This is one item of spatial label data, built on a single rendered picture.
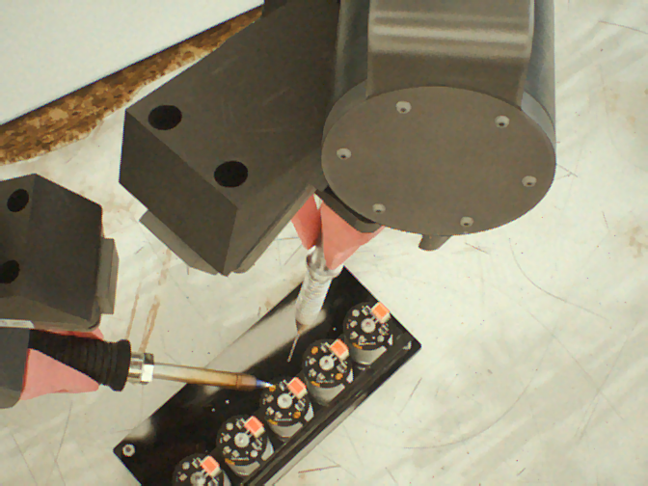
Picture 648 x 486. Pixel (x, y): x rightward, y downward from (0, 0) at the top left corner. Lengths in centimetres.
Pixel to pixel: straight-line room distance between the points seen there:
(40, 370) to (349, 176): 24
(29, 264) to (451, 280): 33
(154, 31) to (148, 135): 43
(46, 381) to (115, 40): 30
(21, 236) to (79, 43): 36
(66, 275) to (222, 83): 11
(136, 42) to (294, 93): 41
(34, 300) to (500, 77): 19
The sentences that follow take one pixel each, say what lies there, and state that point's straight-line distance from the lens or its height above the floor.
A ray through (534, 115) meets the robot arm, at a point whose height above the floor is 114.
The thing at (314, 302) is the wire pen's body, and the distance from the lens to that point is 52.
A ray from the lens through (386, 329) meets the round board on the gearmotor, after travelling 60.
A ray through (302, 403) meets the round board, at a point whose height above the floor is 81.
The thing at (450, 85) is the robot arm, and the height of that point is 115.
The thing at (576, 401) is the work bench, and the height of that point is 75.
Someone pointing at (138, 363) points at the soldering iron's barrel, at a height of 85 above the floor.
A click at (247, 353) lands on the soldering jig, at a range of 66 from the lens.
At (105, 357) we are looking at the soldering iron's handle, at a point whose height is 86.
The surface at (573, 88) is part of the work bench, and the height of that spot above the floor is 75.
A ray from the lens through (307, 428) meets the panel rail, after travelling 59.
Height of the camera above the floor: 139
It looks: 70 degrees down
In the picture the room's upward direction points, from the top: 6 degrees counter-clockwise
